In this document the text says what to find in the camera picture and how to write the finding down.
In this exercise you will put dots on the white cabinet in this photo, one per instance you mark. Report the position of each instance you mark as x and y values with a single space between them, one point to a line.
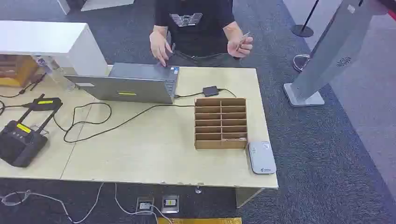
46 37

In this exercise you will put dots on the black document scanner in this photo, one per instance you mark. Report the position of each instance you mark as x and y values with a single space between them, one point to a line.
18 145

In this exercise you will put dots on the floor socket with white plug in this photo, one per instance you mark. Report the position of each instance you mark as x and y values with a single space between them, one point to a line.
144 204

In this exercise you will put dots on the wooden crate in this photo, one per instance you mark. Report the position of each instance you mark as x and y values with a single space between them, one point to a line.
15 69

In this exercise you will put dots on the floor socket with yellow label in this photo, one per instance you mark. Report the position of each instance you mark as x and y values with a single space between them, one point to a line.
170 203

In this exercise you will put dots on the wooden card box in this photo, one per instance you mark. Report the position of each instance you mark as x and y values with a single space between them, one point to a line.
220 144

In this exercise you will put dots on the person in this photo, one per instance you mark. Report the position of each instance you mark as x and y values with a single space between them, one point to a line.
198 40

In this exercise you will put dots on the yellow floor mat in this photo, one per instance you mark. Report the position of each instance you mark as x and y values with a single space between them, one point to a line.
199 220

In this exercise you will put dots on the white furniture panel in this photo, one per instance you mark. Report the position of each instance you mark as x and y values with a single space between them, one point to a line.
99 3

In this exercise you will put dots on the clear plastic bottle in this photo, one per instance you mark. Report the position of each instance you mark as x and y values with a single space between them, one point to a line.
57 75

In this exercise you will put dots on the metal desk foot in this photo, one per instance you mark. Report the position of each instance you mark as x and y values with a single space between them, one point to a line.
198 190

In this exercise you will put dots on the grey kiosk stand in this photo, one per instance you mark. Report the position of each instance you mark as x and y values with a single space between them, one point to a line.
331 52

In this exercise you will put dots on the black stanchion post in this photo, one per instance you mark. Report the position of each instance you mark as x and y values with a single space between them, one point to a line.
302 31

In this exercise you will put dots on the black power adapter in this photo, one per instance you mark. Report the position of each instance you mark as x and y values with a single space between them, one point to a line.
210 91

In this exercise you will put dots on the grey laptop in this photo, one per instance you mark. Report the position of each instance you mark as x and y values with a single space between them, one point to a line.
123 89

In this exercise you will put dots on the person's left hand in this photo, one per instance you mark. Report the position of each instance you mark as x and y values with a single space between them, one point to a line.
236 49

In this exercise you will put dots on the small pale card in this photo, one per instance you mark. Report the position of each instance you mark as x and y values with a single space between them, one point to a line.
244 37

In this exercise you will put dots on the person's right hand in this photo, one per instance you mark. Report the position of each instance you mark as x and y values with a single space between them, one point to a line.
159 46

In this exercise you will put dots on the grey card reader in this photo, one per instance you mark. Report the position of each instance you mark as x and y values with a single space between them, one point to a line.
261 157

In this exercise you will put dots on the chrome stanchion base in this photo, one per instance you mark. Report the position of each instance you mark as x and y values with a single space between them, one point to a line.
298 63

